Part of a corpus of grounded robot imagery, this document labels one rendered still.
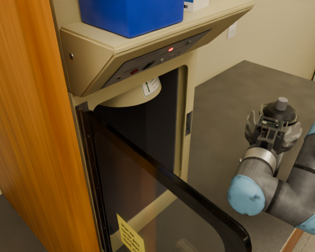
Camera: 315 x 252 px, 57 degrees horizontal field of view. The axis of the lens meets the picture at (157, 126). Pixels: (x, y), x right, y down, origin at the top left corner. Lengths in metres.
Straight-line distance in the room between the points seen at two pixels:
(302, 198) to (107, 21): 0.48
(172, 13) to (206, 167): 0.69
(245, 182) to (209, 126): 0.61
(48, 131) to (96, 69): 0.09
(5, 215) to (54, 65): 0.69
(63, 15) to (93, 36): 0.07
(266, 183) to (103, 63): 0.42
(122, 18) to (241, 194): 0.41
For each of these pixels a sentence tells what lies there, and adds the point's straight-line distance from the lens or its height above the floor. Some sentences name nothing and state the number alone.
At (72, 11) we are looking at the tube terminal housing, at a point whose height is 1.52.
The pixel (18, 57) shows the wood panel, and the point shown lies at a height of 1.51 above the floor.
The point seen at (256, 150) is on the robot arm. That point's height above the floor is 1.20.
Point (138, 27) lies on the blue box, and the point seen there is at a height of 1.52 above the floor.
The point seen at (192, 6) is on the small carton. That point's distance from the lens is 0.47.
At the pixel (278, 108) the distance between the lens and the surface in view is 0.90.
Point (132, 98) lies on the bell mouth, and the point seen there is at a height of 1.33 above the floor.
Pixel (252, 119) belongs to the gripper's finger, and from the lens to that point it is 0.85.
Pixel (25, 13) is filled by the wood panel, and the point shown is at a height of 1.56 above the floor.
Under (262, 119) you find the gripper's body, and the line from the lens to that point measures 0.79.
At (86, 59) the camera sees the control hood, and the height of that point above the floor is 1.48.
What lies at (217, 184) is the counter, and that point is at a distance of 0.96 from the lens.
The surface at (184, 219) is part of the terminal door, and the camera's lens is 0.35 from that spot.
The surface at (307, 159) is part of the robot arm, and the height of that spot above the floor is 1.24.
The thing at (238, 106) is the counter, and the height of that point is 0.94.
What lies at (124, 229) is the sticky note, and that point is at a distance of 0.55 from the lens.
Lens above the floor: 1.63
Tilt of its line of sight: 35 degrees down
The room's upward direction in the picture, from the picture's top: straight up
